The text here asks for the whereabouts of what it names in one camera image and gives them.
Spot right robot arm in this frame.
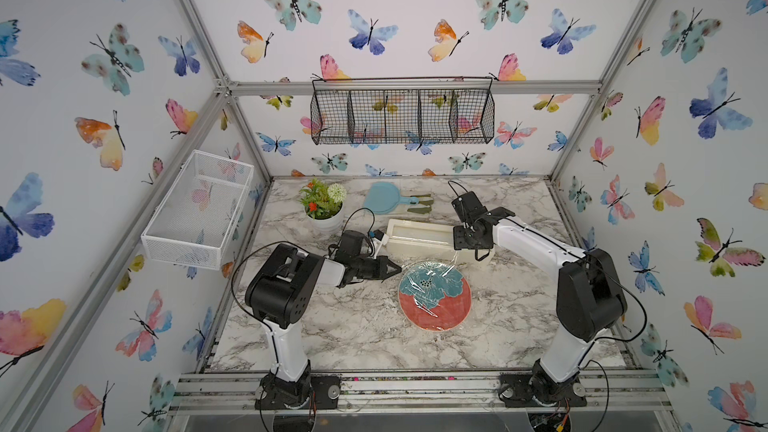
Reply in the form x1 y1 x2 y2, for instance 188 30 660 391
451 191 627 408

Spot teal hand mirror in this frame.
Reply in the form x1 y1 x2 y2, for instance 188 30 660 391
363 182 419 215

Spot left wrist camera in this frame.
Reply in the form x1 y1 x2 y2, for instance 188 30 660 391
367 230 389 258

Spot black wire wall basket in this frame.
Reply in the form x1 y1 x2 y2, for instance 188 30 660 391
306 77 496 146

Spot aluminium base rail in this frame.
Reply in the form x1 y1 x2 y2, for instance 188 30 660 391
170 369 672 416

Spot red plate with teal flower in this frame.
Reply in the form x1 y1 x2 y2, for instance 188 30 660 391
398 261 473 332

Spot white mesh wall basket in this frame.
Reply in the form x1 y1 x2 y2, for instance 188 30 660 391
141 150 254 270

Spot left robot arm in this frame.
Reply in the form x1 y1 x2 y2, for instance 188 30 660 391
241 230 402 409

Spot clear plastic wrap sheet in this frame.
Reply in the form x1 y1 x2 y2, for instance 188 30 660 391
392 251 478 337

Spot potted plant in white pot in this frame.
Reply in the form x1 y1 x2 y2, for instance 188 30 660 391
299 178 347 233

